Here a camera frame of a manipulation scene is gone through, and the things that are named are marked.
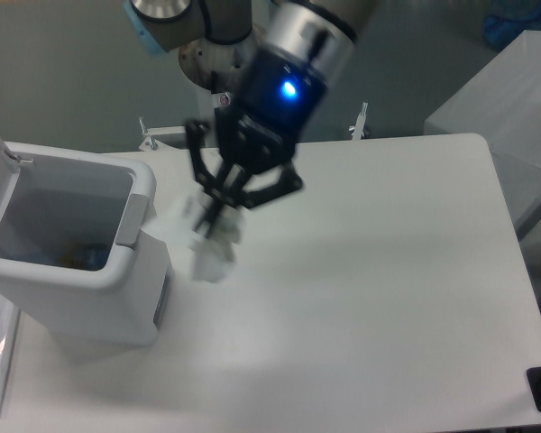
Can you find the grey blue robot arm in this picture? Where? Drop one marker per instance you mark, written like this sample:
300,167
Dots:
321,35

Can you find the white right clamp bracket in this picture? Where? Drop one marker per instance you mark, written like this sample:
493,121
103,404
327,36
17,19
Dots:
359,130

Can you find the white side cabinet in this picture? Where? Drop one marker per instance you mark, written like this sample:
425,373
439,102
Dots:
502,103

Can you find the white table clamp bracket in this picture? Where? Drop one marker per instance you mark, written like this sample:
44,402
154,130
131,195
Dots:
156,138

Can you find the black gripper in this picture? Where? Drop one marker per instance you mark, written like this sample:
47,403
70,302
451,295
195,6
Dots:
270,117

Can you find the blue plastic bag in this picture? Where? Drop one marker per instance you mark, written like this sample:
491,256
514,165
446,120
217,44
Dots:
499,31

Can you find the white paper bag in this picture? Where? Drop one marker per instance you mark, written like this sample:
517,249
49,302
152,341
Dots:
200,254

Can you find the clear plastic water bottle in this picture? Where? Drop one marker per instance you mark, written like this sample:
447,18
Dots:
90,257

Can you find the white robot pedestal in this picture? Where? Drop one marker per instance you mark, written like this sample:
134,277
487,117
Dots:
216,70

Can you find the white trash can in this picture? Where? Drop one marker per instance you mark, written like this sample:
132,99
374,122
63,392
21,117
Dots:
68,198

